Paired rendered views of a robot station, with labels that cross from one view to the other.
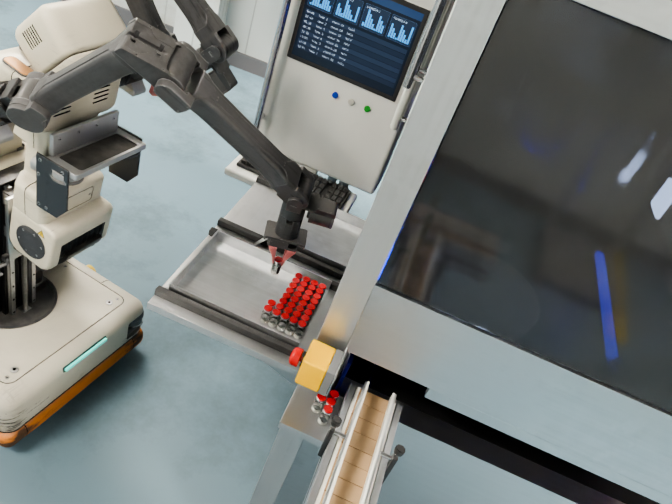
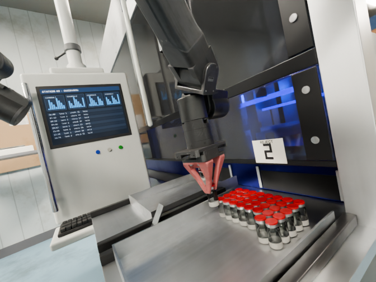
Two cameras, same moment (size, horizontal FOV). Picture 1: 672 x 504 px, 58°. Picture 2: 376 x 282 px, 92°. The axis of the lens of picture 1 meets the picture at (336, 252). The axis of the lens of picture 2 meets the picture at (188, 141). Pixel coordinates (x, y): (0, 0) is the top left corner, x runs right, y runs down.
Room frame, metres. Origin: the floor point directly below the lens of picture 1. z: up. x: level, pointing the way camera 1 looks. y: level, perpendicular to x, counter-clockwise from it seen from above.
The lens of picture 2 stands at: (0.88, 0.37, 1.10)
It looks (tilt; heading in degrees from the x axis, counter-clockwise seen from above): 2 degrees down; 325
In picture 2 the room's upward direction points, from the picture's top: 12 degrees counter-clockwise
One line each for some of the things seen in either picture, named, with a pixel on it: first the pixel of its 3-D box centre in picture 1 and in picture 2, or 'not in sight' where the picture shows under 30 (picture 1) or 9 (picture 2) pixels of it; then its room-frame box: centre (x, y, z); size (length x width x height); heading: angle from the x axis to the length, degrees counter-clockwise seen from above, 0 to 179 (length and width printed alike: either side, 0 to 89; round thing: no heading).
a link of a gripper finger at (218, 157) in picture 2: (280, 248); (205, 170); (1.17, 0.13, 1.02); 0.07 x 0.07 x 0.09; 10
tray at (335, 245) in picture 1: (333, 237); (181, 189); (1.48, 0.02, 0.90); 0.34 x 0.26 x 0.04; 86
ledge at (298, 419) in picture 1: (318, 415); not in sight; (0.86, -0.09, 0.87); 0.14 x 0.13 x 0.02; 86
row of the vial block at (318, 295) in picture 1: (310, 310); (266, 203); (1.13, 0.01, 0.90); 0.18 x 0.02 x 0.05; 176
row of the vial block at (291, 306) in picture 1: (294, 302); (253, 211); (1.14, 0.05, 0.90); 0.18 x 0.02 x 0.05; 176
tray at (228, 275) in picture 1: (254, 287); (216, 238); (1.15, 0.16, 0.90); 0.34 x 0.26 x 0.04; 86
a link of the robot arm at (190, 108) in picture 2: (296, 206); (194, 109); (1.18, 0.12, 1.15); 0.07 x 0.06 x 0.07; 97
